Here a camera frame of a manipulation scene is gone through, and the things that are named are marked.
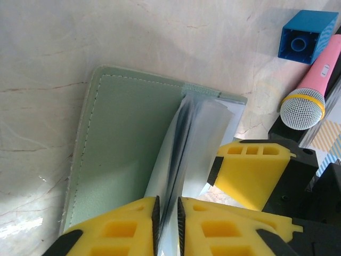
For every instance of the black grey checkerboard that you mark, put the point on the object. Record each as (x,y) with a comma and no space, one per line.
(285,133)

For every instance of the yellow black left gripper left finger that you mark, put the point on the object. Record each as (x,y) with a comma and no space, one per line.
(120,229)

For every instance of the blue plastic building block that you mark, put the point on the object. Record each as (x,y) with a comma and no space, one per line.
(306,29)

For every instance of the pink toy microphone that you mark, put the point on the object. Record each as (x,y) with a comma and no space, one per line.
(314,80)

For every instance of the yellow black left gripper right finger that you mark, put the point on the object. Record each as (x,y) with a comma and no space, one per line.
(226,232)

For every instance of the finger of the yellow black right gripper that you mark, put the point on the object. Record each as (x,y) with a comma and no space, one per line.
(245,173)

